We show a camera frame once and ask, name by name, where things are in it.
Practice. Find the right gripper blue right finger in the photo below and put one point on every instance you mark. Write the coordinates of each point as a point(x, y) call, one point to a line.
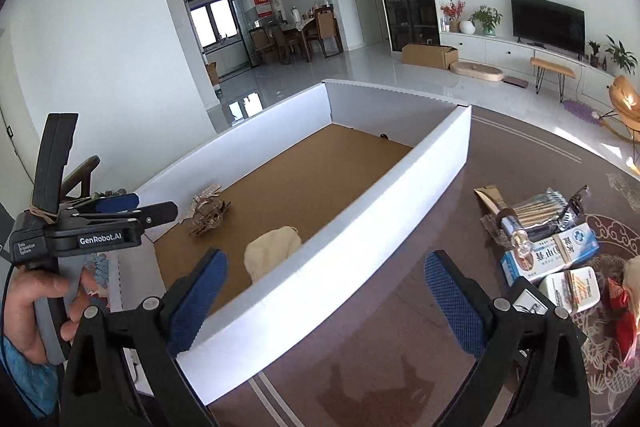
point(486, 328)

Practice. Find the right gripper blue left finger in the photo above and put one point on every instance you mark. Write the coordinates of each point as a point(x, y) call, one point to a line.
point(165, 326)

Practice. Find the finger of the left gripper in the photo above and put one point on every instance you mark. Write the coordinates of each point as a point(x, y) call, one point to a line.
point(114, 203)
point(157, 214)

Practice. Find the black printed box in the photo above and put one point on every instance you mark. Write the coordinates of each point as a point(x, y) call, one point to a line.
point(527, 317)

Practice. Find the blue white medicine box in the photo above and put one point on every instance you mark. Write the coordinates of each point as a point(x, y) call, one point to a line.
point(556, 253)

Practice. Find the white sunscreen bottle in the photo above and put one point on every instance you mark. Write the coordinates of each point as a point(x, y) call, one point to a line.
point(574, 290)

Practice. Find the small glass perfume bottle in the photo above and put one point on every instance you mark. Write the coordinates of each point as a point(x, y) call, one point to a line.
point(522, 246)

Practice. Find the cream knit glove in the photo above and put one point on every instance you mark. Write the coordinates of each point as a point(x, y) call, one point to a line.
point(631, 279)
point(268, 251)

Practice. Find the chopsticks bundle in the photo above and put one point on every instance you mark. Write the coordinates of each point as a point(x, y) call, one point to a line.
point(538, 215)

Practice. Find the red snack packet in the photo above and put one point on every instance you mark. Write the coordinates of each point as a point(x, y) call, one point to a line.
point(626, 319)

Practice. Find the black frame eyeglasses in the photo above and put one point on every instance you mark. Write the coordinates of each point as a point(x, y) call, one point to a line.
point(574, 212)

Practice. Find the wooden model toy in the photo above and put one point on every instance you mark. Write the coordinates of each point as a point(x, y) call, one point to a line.
point(206, 211)

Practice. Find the large white cardboard box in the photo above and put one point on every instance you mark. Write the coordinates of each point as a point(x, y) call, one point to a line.
point(352, 166)

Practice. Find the dining table with chairs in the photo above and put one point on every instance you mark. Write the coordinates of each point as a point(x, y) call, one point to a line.
point(281, 43)

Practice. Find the round floor cushion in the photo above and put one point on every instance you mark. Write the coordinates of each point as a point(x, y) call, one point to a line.
point(477, 71)

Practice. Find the orange lounge chair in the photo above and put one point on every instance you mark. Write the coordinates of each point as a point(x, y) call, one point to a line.
point(625, 110)

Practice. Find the brown cardboard box on floor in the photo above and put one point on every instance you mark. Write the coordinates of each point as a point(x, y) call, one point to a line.
point(441, 57)

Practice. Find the leafy plant by tv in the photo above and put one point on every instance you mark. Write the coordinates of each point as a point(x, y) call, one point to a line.
point(623, 58)

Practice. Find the green potted plant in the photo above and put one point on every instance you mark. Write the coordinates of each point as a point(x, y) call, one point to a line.
point(489, 18)

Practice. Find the black flat television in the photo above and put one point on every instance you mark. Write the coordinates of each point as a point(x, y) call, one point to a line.
point(546, 22)

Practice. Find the red flower vase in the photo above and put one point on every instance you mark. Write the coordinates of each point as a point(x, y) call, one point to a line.
point(453, 11)

